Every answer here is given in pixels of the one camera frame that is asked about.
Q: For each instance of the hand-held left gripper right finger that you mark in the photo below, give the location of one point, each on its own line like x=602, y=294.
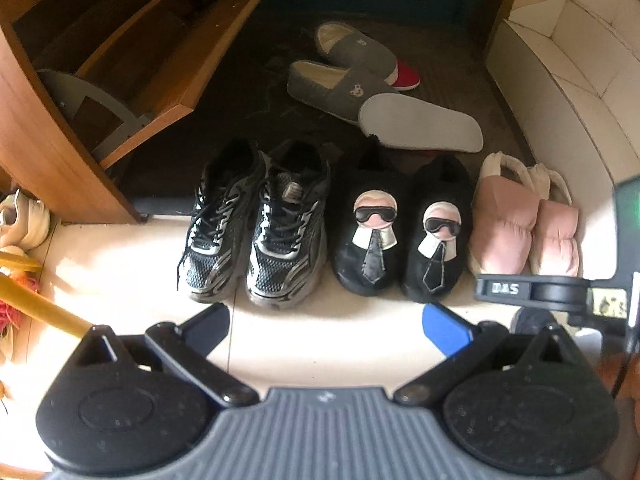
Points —
x=445, y=330

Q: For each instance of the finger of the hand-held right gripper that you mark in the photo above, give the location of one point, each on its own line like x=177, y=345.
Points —
x=502, y=289

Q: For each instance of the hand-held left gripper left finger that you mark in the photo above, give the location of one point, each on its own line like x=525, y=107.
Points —
x=210, y=325

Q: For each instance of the pink padded slipper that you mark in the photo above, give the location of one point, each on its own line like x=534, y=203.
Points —
x=505, y=225
x=555, y=235

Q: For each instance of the black furry figure-print slipper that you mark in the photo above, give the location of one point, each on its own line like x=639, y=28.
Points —
x=350, y=260
x=415, y=270

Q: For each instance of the grey silver sneaker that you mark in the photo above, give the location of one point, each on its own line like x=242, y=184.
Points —
x=215, y=225
x=287, y=225

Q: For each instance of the red cloth slipper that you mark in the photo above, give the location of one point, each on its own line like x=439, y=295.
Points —
x=407, y=75
x=420, y=120

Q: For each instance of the person's dark fuzzy slipper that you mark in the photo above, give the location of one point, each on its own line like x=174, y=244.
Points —
x=537, y=320

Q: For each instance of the yellow stick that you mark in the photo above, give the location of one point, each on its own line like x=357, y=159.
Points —
x=45, y=305

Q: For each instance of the white sneakers pair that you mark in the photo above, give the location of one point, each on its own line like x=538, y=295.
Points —
x=25, y=220

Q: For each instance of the brown patterned doormat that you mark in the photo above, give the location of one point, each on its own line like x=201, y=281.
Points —
x=250, y=110

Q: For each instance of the grey knit slipper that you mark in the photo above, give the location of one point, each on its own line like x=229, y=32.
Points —
x=330, y=92
x=360, y=50

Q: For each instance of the wooden shoe cabinet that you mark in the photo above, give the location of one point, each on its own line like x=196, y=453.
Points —
x=30, y=125

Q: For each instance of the grey metal cabinet bracket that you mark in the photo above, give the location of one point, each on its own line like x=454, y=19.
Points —
x=65, y=85

